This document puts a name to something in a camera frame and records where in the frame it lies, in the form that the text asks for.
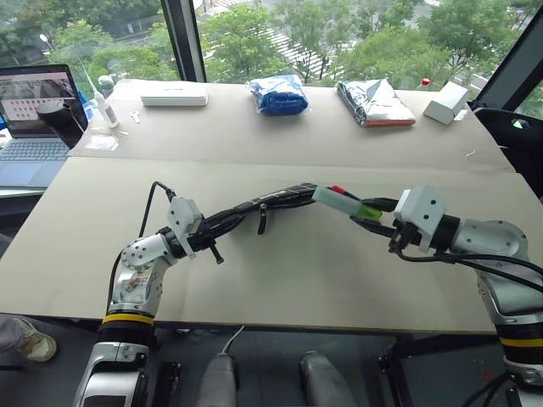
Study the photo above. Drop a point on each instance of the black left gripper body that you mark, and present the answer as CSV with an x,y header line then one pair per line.
x,y
200,242

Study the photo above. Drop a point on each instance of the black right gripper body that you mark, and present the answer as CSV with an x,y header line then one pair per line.
x,y
405,239

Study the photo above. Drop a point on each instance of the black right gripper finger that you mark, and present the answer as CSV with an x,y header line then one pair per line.
x,y
382,204
375,227

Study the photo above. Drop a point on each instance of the green highlighter with clear cap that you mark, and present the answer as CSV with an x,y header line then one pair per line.
x,y
339,201

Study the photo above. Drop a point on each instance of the red marker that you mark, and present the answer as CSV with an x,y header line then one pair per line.
x,y
338,188

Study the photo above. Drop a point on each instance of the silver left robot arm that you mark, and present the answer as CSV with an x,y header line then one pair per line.
x,y
136,271

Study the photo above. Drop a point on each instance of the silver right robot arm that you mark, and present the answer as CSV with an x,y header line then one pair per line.
x,y
496,246

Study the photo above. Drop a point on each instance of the brown cardboard sheet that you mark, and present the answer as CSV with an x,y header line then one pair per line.
x,y
271,280

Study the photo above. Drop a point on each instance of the silver foil packet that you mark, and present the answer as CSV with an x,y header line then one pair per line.
x,y
375,104

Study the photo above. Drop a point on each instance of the small white carton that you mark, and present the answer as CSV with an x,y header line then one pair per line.
x,y
445,104

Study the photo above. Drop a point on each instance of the dark rounded grey shape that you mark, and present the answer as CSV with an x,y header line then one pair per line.
x,y
218,379
324,379

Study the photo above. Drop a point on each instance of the clear plastic bag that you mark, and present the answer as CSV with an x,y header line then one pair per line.
x,y
101,142

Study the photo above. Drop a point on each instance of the small white plastic piece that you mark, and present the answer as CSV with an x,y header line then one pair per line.
x,y
136,116

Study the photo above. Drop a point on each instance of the blue cloth packet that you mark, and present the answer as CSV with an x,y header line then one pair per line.
x,y
278,96

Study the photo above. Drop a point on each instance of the flat white box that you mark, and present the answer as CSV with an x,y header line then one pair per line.
x,y
175,95

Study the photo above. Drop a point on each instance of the white squeeze bottle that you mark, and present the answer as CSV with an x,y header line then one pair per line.
x,y
106,108

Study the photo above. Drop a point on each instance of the black cylindrical device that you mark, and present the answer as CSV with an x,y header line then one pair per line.
x,y
61,123

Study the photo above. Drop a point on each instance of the beige shoe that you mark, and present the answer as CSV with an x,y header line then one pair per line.
x,y
38,341

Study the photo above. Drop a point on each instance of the grey laptop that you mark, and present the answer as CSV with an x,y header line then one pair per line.
x,y
25,140

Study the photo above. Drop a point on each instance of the black window pillar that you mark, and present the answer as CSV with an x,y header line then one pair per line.
x,y
183,38

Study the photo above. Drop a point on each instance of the grey trouser leg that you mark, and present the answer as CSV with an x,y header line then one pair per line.
x,y
8,335

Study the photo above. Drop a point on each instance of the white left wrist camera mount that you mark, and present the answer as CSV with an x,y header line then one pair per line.
x,y
183,216

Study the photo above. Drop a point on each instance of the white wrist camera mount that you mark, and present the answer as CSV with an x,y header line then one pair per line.
x,y
424,210
183,216

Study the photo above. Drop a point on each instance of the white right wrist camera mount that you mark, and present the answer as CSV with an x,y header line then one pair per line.
x,y
424,210

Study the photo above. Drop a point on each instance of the black slanted window frame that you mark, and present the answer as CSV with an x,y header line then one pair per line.
x,y
513,59

